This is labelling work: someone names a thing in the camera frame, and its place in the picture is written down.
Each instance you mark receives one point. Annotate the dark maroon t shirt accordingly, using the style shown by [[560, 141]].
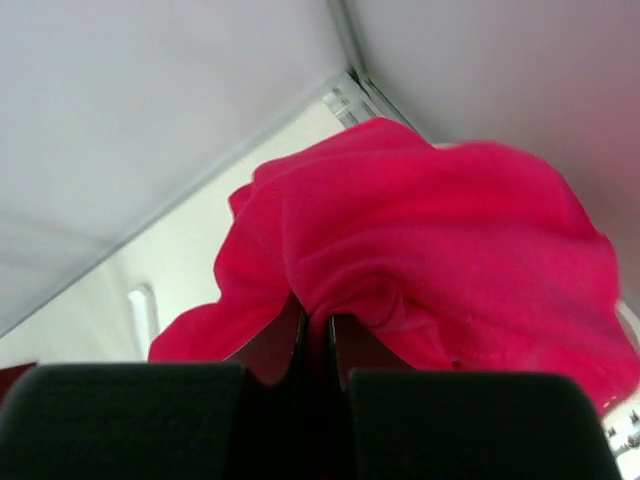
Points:
[[9, 375]]

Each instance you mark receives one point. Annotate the silver clothes rack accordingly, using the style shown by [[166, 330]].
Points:
[[143, 306]]

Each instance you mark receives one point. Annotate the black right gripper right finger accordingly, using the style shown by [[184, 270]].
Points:
[[394, 422]]

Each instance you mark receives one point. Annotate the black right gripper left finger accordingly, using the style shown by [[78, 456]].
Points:
[[243, 418]]

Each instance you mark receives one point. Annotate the magenta pink t shirt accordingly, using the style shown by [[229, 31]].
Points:
[[340, 226]]

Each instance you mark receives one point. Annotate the white perforated plastic basket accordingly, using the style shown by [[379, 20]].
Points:
[[627, 400]]

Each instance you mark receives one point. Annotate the aluminium corner frame post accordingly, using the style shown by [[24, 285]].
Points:
[[360, 64]]

